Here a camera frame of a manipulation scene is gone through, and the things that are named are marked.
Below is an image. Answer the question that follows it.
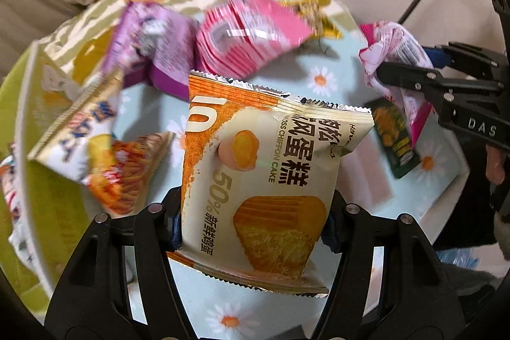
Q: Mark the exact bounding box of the right hand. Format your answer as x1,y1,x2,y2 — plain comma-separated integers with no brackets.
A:
486,145,506,185

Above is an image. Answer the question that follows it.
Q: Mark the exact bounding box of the orange chiffon cake packet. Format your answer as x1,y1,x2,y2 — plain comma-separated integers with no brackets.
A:
170,72,374,297

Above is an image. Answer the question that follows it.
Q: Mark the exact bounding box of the pink white snack packet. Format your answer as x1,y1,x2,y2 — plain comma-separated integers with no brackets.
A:
359,21,433,147

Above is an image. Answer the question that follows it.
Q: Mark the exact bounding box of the pink striped snack packet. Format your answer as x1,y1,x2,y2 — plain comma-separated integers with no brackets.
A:
196,0,313,79

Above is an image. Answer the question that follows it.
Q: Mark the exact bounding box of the dark green cracker packet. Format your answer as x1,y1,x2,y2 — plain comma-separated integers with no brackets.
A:
366,98,420,179

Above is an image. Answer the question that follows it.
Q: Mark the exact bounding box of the noodle snack packet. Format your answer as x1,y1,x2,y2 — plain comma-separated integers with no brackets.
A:
28,69,173,217

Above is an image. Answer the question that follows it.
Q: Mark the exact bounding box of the green cardboard snack box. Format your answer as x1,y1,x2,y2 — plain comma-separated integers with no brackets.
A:
1,41,123,317

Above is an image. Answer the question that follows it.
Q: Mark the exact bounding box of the purple snack packet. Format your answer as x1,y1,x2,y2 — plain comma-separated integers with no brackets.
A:
101,1,199,101

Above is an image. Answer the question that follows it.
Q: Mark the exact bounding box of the blue daisy tablecloth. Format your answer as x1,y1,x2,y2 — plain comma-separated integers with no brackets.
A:
78,0,471,340

